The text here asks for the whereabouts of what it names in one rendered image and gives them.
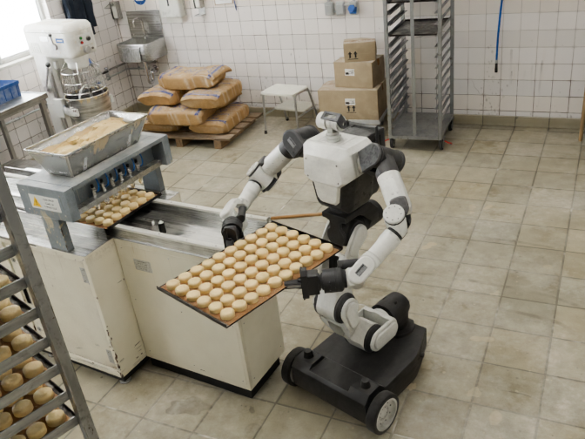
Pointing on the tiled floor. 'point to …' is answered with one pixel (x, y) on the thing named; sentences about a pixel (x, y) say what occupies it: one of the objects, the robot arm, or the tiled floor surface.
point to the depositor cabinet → (87, 298)
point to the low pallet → (210, 134)
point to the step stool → (288, 100)
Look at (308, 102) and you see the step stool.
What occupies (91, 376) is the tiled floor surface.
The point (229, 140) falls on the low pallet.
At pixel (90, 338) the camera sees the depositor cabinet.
